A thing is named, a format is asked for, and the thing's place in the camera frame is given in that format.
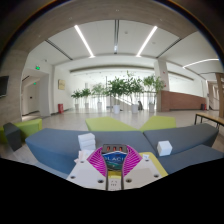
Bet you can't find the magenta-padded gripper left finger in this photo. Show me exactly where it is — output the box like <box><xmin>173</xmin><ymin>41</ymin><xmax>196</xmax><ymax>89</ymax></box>
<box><xmin>66</xmin><ymin>146</ymin><xmax>110</xmax><ymax>191</ymax></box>

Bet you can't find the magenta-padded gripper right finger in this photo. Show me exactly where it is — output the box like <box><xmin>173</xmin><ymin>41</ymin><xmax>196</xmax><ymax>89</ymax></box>
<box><xmin>121</xmin><ymin>145</ymin><xmax>164</xmax><ymax>191</ymax></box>

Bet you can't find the small white cube box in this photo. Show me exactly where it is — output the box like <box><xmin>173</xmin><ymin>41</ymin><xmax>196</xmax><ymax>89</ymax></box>
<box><xmin>156</xmin><ymin>139</ymin><xmax>174</xmax><ymax>157</ymax></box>

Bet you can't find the long grey sofa section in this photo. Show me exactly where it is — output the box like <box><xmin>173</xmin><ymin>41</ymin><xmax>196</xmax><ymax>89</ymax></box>
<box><xmin>24</xmin><ymin>127</ymin><xmax>158</xmax><ymax>175</ymax></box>

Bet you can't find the small green sofa section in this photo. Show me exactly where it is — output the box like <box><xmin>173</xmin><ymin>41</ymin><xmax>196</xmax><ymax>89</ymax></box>
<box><xmin>138</xmin><ymin>115</ymin><xmax>177</xmax><ymax>133</ymax></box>

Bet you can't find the large green sofa section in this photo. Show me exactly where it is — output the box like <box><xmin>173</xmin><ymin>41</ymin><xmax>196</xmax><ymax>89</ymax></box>
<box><xmin>84</xmin><ymin>115</ymin><xmax>138</xmax><ymax>132</ymax></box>

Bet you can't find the wide grey sofa section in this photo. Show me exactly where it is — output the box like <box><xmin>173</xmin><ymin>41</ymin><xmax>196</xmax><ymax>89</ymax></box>
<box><xmin>165</xmin><ymin>143</ymin><xmax>224</xmax><ymax>175</ymax></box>

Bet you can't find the curved grey sofa section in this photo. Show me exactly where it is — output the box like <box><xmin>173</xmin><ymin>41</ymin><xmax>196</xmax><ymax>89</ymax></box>
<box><xmin>142</xmin><ymin>122</ymin><xmax>220</xmax><ymax>156</ymax></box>

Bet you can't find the green bench seat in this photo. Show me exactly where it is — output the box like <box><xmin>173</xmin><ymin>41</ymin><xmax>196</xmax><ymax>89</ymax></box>
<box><xmin>0</xmin><ymin>118</ymin><xmax>44</xmax><ymax>145</ymax></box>

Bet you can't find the dark grey seat block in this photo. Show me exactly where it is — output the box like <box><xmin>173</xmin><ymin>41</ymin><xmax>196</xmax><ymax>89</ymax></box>
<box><xmin>2</xmin><ymin>121</ymin><xmax>23</xmax><ymax>152</ymax></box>

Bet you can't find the wooden bench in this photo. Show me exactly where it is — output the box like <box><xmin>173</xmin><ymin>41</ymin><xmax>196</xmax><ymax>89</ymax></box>
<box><xmin>193</xmin><ymin>112</ymin><xmax>224</xmax><ymax>130</ymax></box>

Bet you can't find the group of potted plants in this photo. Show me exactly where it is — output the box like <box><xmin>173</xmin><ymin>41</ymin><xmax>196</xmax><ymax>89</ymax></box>
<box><xmin>70</xmin><ymin>70</ymin><xmax>166</xmax><ymax>115</ymax></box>

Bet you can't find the group of ceiling strip lights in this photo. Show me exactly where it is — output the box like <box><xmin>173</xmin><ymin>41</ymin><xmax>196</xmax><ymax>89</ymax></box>
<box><xmin>73</xmin><ymin>24</ymin><xmax>221</xmax><ymax>70</ymax></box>

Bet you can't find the framed wall picture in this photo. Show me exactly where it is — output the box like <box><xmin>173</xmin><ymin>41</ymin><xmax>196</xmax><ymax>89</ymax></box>
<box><xmin>57</xmin><ymin>78</ymin><xmax>67</xmax><ymax>91</ymax></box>

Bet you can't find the black wall screen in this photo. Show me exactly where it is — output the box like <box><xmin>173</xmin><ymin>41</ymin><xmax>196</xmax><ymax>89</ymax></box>
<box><xmin>0</xmin><ymin>75</ymin><xmax>10</xmax><ymax>99</ymax></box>

